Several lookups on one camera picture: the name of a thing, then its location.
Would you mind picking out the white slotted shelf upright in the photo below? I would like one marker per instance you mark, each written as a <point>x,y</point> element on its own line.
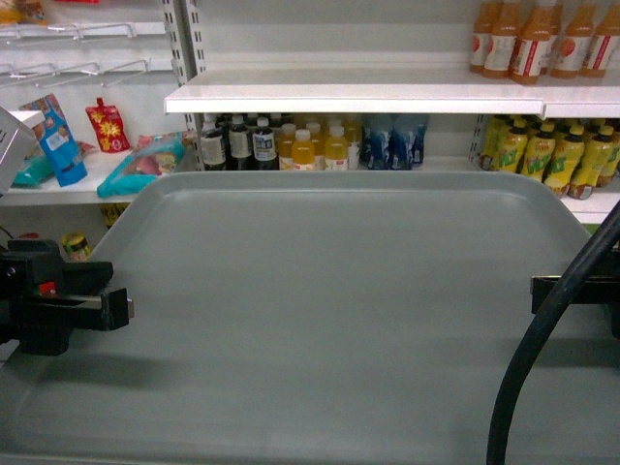
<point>177,25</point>

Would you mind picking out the dark tea bottle left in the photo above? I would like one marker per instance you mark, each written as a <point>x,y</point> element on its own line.
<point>213,149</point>

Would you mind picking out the yellow lemon tea bottle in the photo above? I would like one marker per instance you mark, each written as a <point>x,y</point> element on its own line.
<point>566,156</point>

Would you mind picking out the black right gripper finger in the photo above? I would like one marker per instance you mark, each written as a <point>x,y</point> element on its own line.
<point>598,290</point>

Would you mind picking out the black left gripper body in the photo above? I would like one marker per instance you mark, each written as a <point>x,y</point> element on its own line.
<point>36,267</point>

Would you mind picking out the dark tea bottle middle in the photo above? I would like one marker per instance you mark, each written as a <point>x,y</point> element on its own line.
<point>241,151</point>

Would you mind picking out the blue snack pouch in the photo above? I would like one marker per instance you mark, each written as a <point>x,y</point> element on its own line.
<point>61,150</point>

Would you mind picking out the teal snack bag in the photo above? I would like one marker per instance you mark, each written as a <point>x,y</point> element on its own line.
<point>152,157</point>

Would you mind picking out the orange juice bottle front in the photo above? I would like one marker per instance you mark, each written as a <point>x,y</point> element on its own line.
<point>533,42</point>

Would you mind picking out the red spout pouch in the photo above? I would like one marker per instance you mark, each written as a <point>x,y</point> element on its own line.
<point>108,125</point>

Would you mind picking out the yellow juice bottle back left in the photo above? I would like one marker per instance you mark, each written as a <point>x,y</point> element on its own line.
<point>286,140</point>

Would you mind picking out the dark tea bottle right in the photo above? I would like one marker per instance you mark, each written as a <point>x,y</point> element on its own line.
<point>264,146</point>

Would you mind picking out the white upper shelf board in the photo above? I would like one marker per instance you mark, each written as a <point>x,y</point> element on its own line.
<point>391,90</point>

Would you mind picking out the yellow juice bottle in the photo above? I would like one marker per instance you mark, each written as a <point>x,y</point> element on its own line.
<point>303,153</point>
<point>336,150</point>
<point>286,140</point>

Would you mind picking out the blue drink bottle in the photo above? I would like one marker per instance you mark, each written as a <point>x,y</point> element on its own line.
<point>408,141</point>
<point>377,132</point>

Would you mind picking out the orange juice bottle back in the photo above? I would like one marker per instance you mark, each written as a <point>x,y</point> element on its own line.
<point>503,37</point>

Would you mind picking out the blue drink bottle left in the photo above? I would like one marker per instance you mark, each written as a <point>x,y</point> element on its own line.
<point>377,132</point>

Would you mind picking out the orange juice bottle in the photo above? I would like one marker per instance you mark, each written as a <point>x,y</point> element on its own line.
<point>503,37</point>
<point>533,42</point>

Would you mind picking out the yellow juice bottle front right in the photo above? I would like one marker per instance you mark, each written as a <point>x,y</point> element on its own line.
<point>336,150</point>

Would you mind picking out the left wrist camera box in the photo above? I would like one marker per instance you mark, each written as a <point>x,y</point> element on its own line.
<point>17,141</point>

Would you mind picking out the yellow juice bottle front left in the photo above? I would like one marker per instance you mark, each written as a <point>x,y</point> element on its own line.
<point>303,153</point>

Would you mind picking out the dark tea bottle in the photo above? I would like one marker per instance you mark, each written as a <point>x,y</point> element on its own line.
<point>264,146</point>
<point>241,151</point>
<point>213,149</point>

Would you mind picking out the blue drink bottle right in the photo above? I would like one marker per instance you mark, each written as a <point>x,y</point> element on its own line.
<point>408,141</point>

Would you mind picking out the grey rectangular serving tray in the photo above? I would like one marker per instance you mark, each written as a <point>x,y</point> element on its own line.
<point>298,318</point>

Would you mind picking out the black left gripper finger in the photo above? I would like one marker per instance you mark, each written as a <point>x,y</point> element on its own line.
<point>107,311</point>

